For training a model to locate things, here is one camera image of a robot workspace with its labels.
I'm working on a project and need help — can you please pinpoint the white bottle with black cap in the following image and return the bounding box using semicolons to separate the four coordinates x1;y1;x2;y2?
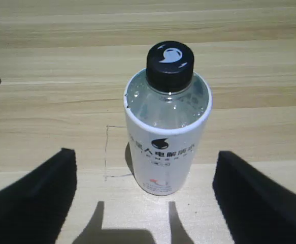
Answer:
123;42;213;196

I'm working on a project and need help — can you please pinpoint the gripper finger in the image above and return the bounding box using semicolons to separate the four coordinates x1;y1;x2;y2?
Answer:
0;147;77;244
212;150;296;244

